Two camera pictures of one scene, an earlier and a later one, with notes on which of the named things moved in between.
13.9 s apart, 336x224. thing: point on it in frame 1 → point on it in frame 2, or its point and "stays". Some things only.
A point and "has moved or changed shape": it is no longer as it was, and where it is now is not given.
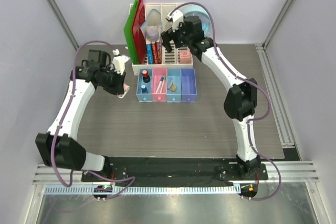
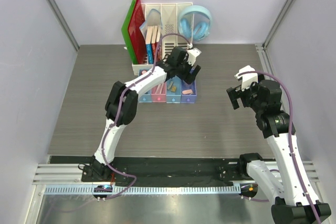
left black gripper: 118,88 → 185,76
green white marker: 162,85 stays
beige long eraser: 170,85 stays
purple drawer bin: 188,87 stays
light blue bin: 174,85 stays
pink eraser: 126,88 has moved or changed shape
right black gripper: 169,35 → 237,93
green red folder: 134,34 stays
